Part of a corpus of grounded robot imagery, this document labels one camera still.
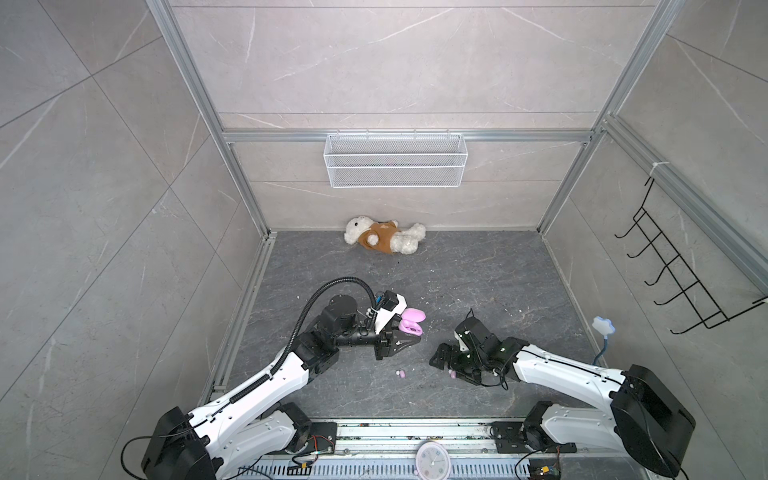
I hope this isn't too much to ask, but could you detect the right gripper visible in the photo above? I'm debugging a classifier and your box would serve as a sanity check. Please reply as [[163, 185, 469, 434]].
[[427, 343, 488, 384]]

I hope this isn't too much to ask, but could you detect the purple earbud case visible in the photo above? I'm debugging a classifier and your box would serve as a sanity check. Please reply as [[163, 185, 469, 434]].
[[398, 308, 426, 337]]

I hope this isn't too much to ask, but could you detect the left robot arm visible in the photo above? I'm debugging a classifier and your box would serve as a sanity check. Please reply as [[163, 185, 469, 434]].
[[137, 277, 426, 479]]

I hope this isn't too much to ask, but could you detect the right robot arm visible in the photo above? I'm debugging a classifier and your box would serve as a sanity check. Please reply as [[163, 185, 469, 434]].
[[429, 314, 696, 478]]

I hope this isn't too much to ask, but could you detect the white teddy bear brown hoodie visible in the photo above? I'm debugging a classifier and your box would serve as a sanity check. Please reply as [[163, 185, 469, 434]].
[[344, 216, 426, 255]]

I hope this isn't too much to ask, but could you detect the white round clock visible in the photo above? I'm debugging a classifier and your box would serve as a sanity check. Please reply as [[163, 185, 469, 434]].
[[415, 441, 452, 480]]

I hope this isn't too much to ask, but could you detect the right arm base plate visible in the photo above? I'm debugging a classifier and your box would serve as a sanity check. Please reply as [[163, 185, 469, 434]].
[[489, 421, 577, 454]]

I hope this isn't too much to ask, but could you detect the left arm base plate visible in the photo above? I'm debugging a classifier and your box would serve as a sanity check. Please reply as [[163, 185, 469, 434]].
[[284, 421, 338, 455]]

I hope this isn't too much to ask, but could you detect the white wire mesh basket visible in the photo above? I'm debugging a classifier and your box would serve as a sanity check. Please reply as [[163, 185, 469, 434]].
[[323, 133, 469, 188]]

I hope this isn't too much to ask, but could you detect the black wire hook rack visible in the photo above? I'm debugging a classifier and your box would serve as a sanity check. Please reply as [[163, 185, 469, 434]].
[[613, 177, 767, 336]]

